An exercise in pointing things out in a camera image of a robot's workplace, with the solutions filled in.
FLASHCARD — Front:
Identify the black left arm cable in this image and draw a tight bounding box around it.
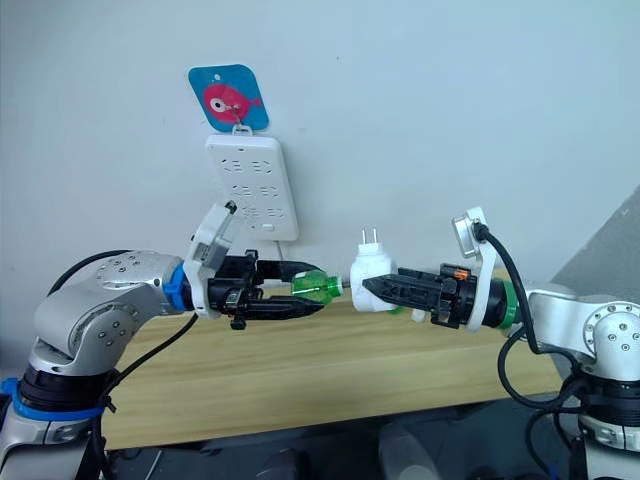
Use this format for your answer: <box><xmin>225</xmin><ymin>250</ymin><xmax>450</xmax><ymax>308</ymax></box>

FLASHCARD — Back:
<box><xmin>47</xmin><ymin>248</ymin><xmax>201</xmax><ymax>480</ymax></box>

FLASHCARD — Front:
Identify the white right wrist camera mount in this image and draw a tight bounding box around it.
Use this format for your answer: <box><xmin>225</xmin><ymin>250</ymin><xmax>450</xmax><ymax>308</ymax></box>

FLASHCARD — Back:
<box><xmin>452</xmin><ymin>205</ymin><xmax>499</xmax><ymax>334</ymax></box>

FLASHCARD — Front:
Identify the dark grey rounded shape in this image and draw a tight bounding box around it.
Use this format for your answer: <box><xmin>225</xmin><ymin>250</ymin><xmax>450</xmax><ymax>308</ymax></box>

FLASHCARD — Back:
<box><xmin>377</xmin><ymin>423</ymin><xmax>441</xmax><ymax>480</ymax></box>

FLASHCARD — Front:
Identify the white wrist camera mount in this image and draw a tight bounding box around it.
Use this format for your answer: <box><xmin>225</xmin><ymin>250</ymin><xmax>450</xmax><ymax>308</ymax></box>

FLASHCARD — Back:
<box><xmin>182</xmin><ymin>201</ymin><xmax>241</xmax><ymax>321</ymax></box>
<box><xmin>452</xmin><ymin>205</ymin><xmax>499</xmax><ymax>334</ymax></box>

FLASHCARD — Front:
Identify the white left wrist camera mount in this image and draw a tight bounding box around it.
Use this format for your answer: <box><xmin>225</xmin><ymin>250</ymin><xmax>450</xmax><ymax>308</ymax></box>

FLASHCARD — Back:
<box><xmin>182</xmin><ymin>201</ymin><xmax>241</xmax><ymax>321</ymax></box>

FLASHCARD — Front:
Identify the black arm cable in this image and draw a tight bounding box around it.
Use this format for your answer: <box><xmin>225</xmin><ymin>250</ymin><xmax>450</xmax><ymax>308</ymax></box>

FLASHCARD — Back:
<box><xmin>47</xmin><ymin>248</ymin><xmax>201</xmax><ymax>480</ymax></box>
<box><xmin>472</xmin><ymin>222</ymin><xmax>596</xmax><ymax>480</ymax></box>

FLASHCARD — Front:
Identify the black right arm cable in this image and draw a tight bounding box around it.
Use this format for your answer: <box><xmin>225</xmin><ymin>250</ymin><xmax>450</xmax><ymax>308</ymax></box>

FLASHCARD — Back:
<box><xmin>472</xmin><ymin>222</ymin><xmax>596</xmax><ymax>480</ymax></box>

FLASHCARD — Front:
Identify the blue fish wall hook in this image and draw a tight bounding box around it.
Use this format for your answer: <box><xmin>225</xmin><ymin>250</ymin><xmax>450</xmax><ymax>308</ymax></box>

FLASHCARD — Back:
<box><xmin>187</xmin><ymin>63</ymin><xmax>271</xmax><ymax>136</ymax></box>

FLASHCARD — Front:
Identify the grey slanted panel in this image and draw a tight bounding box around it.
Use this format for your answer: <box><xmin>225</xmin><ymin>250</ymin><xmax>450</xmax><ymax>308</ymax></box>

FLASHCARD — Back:
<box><xmin>548</xmin><ymin>183</ymin><xmax>640</xmax><ymax>292</ymax></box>

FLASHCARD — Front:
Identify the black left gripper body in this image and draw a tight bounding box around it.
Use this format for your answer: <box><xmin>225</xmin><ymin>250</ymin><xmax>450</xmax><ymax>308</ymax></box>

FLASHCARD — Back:
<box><xmin>207</xmin><ymin>248</ymin><xmax>266</xmax><ymax>332</ymax></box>

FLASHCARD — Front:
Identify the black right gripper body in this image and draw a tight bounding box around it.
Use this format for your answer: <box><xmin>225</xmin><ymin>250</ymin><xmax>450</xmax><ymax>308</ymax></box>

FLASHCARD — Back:
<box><xmin>429</xmin><ymin>262</ymin><xmax>480</xmax><ymax>331</ymax></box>

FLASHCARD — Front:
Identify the white power strip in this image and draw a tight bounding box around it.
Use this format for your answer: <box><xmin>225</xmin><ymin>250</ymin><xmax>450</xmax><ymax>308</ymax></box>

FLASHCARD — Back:
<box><xmin>204</xmin><ymin>124</ymin><xmax>301</xmax><ymax>243</ymax></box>

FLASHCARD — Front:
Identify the white mosquito repellent heater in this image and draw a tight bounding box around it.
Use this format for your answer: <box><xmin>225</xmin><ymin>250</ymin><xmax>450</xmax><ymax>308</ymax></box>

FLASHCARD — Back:
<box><xmin>348</xmin><ymin>227</ymin><xmax>401</xmax><ymax>314</ymax></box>

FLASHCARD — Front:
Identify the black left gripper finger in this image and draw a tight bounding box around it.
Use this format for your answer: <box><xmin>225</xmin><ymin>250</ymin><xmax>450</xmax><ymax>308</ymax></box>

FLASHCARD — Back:
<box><xmin>257</xmin><ymin>259</ymin><xmax>317</xmax><ymax>286</ymax></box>
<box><xmin>251</xmin><ymin>294</ymin><xmax>327</xmax><ymax>322</ymax></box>

